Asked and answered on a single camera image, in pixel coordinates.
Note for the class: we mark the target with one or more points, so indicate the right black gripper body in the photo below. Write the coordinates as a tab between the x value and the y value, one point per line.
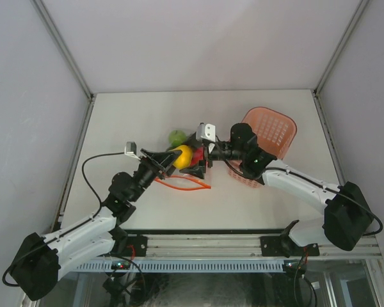
217	153

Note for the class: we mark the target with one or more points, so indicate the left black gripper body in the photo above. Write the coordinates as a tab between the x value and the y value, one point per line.
149	170

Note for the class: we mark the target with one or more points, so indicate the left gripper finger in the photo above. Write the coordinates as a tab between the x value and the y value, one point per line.
161	160
166	171

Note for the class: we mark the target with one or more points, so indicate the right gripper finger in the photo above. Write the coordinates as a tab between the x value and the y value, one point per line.
192	142
197	171

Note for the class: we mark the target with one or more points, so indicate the clear zip top bag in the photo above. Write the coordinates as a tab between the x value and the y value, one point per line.
183	182

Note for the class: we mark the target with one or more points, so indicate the red fake apple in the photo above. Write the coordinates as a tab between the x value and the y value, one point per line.
198	155

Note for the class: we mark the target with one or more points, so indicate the yellow fake pear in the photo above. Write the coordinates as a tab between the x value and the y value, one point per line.
185	158

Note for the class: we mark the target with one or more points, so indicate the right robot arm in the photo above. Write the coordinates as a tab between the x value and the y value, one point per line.
344	213

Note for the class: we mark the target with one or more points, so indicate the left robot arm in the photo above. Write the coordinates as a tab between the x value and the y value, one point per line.
43	260

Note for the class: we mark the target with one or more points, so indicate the light green fake apple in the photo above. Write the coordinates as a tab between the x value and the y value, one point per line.
177	137

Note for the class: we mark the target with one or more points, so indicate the pink plastic basket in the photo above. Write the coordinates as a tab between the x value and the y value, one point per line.
275	131

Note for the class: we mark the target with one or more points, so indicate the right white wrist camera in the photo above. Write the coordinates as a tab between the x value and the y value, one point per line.
206	134

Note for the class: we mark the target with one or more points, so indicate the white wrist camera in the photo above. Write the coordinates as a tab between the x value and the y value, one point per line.
130	150
206	134

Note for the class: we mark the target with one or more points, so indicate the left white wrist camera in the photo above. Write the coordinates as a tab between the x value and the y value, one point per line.
130	150

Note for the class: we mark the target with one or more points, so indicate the aluminium front rail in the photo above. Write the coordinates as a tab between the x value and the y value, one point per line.
178	246

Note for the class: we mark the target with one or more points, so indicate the grey slotted cable duct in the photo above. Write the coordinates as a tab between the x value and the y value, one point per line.
182	266

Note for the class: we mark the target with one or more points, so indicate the right aluminium frame post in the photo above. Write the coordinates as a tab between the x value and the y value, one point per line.
345	38

